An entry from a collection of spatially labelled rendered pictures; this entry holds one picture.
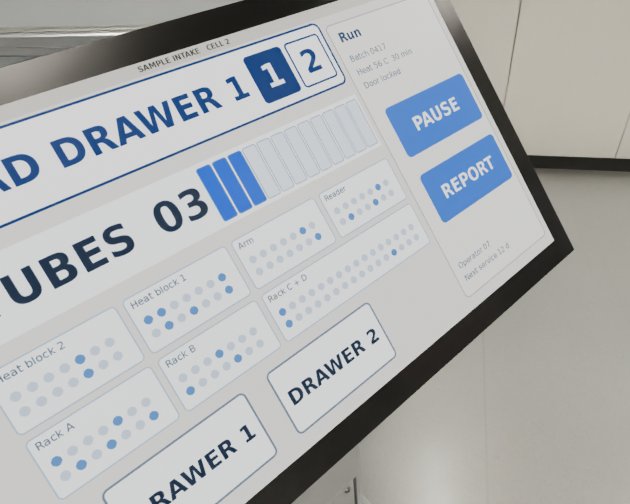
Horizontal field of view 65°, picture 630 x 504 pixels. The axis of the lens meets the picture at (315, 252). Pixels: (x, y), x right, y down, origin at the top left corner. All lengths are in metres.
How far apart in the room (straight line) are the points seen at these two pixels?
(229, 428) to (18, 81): 0.23
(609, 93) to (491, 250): 2.01
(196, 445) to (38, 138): 0.20
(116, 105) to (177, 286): 0.12
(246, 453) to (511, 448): 1.22
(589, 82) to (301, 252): 2.12
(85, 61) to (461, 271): 0.31
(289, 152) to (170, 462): 0.21
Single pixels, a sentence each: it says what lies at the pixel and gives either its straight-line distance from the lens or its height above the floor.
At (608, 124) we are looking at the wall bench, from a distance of 2.49.
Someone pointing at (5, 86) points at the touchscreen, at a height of 1.19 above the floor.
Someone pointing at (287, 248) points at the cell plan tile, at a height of 1.07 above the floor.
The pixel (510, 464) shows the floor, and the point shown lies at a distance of 1.48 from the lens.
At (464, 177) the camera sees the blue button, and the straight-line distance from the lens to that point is 0.44.
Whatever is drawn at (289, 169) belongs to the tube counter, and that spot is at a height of 1.11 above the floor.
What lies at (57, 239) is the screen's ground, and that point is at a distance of 0.31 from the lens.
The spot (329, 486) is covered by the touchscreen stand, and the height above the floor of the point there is 0.66.
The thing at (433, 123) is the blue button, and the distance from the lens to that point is 0.44.
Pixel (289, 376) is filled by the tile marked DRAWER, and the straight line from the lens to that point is 0.33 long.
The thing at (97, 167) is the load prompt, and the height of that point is 1.14.
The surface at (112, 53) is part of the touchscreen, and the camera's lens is 0.35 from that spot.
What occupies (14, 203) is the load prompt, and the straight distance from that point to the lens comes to 0.31.
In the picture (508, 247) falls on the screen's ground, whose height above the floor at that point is 1.00.
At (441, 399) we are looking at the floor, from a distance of 1.55.
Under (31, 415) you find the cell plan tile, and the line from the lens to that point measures 0.31.
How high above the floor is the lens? 1.28
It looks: 39 degrees down
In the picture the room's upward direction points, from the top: 6 degrees counter-clockwise
